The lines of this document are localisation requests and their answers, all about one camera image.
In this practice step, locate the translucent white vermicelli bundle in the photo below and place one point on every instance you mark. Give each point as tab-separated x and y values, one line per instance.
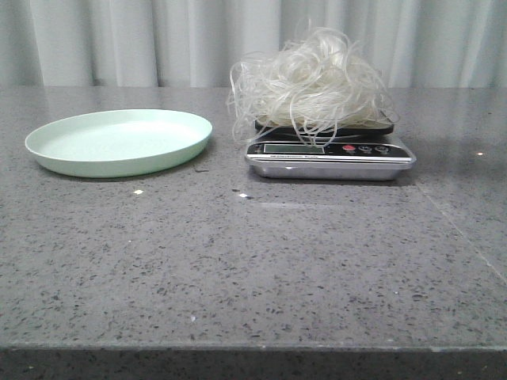
315	87

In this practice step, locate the black silver kitchen scale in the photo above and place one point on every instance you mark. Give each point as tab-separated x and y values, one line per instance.
365	152

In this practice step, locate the light green round plate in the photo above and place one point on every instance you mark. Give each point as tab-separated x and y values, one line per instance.
119	143

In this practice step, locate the white pleated curtain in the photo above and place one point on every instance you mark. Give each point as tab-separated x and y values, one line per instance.
194	43

